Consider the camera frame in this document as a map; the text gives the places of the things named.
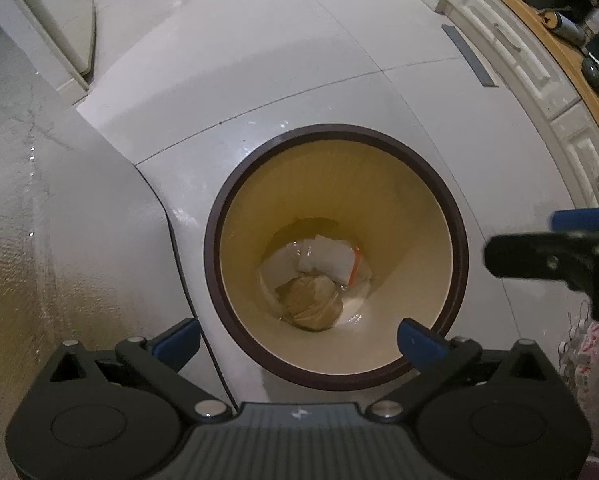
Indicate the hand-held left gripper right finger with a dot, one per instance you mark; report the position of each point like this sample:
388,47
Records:
419,342

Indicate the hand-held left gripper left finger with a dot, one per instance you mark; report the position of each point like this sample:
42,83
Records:
179,345

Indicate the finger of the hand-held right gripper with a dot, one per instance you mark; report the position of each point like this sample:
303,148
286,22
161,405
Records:
587,219
529,257

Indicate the brown rimmed yellow waste bin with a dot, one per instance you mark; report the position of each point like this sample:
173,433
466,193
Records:
329,185

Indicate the brown crumpled paper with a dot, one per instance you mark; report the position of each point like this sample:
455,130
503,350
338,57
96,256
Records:
312,302

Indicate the white packet with orange edge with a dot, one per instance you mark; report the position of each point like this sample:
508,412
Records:
334,257

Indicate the pack of water bottles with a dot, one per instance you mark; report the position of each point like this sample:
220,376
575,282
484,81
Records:
594,360

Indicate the white paper sheet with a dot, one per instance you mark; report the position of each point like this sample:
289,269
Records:
282,267

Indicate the white cabinet with wooden top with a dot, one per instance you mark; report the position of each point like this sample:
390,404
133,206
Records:
544,85

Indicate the black round object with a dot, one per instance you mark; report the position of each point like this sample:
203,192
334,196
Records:
593,74

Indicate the silver foil covered table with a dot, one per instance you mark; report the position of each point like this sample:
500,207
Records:
54,210

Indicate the silver metal can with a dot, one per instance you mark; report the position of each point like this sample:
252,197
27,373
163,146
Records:
562,24

